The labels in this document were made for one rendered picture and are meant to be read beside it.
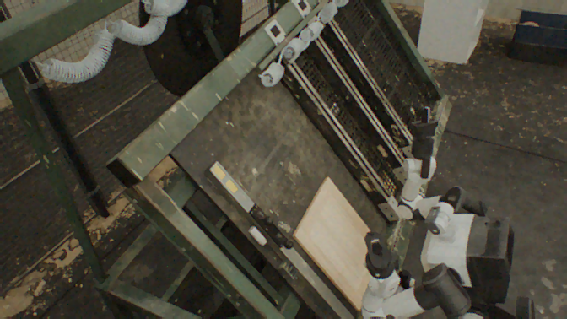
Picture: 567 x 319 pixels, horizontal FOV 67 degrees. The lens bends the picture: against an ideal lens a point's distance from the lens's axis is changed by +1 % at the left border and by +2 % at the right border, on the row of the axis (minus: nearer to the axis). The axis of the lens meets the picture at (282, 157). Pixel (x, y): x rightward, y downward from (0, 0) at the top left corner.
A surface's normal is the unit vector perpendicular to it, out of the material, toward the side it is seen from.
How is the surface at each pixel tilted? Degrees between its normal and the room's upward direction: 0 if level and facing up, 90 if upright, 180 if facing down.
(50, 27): 90
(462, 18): 90
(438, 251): 23
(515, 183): 0
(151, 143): 53
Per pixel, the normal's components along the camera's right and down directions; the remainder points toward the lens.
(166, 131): 0.67, -0.26
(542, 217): -0.07, -0.75
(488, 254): -0.42, -0.78
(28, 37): 0.90, 0.24
